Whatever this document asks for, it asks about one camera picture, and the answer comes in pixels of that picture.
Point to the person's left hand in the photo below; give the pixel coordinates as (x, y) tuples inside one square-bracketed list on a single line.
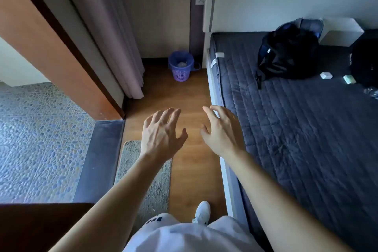
[(159, 139)]

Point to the person's right hand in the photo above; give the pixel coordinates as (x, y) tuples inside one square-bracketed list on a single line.
[(226, 136)]

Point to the person's left middle finger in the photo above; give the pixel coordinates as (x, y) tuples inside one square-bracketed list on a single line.
[(166, 117)]

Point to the person's right thumb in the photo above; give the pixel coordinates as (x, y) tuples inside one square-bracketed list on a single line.
[(205, 132)]

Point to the person's left thumb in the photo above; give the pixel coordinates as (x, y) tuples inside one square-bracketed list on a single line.
[(182, 137)]

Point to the person's left little finger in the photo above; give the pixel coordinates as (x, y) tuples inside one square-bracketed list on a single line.
[(147, 122)]

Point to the person's right forearm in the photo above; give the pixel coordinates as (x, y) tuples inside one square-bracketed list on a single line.
[(274, 201)]

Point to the person's left forearm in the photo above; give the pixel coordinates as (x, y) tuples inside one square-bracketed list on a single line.
[(118, 204)]

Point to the purple plastic waste basket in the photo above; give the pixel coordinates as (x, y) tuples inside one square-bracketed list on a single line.
[(180, 74)]

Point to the crumpled white paper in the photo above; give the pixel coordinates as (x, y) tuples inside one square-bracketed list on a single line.
[(182, 64)]

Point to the grey floor mat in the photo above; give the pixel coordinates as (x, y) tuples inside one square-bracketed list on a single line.
[(158, 189)]

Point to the dark grey door threshold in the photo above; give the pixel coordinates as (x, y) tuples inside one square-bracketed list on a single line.
[(99, 163)]

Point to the white mattress tag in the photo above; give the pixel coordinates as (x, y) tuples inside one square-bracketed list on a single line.
[(217, 57)]

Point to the white shoe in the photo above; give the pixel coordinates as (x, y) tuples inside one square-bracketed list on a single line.
[(202, 212)]

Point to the dark grey quilted mattress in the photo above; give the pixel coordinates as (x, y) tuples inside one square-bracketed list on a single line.
[(301, 142)]

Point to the pale curtain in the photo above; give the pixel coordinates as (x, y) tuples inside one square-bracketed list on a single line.
[(112, 30)]

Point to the white shorts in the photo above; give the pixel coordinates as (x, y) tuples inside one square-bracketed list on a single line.
[(189, 237)]

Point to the black backpack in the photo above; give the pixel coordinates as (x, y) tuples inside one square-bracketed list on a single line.
[(288, 54)]

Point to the brown wooden door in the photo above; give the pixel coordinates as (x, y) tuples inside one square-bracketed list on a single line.
[(44, 42)]

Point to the small white box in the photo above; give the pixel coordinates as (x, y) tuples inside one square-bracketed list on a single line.
[(326, 75)]

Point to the small green packet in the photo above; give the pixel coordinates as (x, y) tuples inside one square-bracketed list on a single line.
[(349, 79)]

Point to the dark brown wooden panel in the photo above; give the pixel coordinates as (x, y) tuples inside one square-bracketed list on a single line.
[(35, 228)]

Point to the large white box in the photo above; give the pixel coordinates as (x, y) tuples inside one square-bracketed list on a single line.
[(339, 31)]

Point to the clear plastic bottle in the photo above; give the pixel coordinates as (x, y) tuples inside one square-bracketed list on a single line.
[(372, 92)]

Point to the black bag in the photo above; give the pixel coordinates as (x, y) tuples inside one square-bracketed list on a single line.
[(366, 59)]

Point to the white bed frame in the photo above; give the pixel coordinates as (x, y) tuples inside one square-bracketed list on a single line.
[(233, 189)]

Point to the white wall socket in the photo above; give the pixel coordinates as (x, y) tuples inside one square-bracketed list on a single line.
[(200, 0)]

